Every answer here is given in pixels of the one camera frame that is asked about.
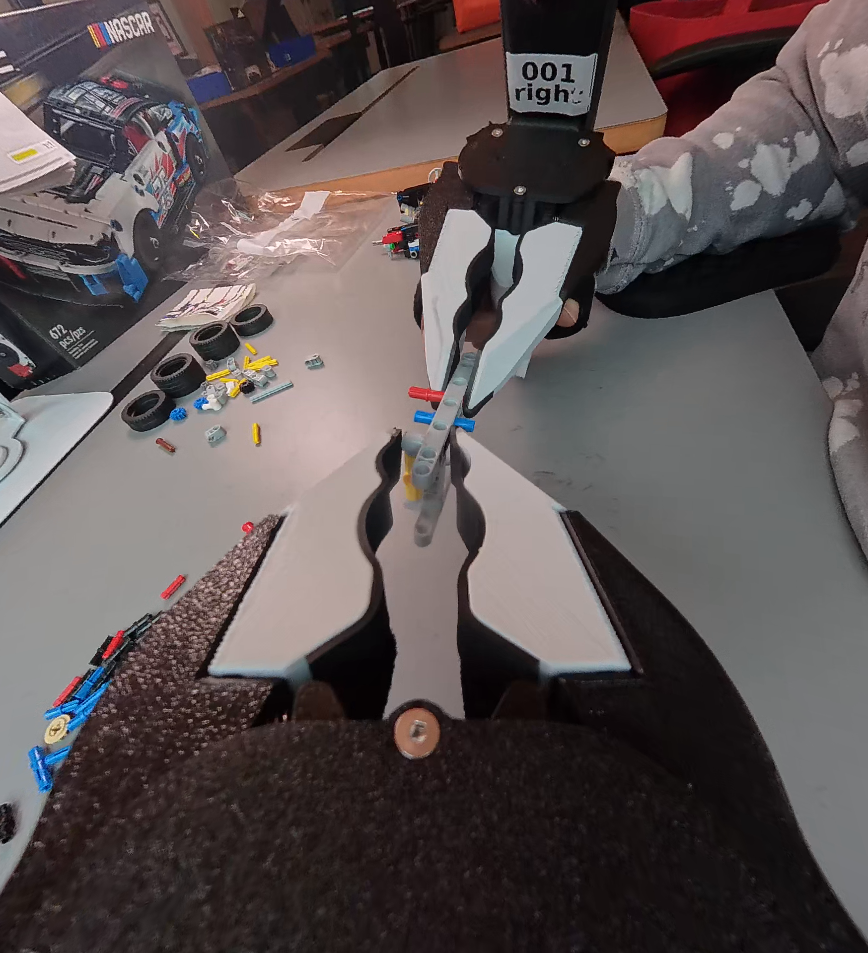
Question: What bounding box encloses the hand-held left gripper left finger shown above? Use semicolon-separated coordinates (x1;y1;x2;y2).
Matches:
209;428;405;684

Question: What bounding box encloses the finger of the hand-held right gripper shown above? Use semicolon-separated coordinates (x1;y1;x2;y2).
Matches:
413;207;496;396
462;223;585;419

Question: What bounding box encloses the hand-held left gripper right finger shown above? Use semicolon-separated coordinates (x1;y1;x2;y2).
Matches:
449;430;632;682

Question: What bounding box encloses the grey toy brick frame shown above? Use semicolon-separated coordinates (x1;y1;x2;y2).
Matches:
402;352;480;550

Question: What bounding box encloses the person's right forearm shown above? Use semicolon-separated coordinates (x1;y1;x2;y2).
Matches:
594;0;868;295

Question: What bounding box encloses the grey desk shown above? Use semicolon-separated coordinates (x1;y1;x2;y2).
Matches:
0;190;868;947

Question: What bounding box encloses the small toy brick chassis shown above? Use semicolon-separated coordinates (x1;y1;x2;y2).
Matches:
383;165;442;259

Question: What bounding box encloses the clear plastic bag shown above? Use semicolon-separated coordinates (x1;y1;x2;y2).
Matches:
184;186;405;299

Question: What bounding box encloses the wood-edged grey table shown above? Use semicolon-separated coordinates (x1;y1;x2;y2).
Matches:
236;11;667;196

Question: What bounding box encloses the orange crate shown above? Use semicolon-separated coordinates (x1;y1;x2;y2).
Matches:
452;0;506;34

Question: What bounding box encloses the black chair armrest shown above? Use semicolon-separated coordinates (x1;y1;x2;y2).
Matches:
594;223;845;321

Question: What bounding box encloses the pile of yellow grey bricks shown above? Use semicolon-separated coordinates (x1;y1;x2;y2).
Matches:
170;350;280;416

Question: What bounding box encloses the sticker sheet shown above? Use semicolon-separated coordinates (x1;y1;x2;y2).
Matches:
155;281;258;332

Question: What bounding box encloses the pile of blue black red pins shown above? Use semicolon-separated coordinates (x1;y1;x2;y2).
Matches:
0;572;189;846

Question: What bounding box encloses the white book stand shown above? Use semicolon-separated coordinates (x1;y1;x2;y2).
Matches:
0;350;115;573

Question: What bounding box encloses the toy car set box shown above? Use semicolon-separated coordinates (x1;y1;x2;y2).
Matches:
0;11;252;392

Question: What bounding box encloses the white instruction booklet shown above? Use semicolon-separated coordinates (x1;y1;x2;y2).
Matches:
0;56;79;205

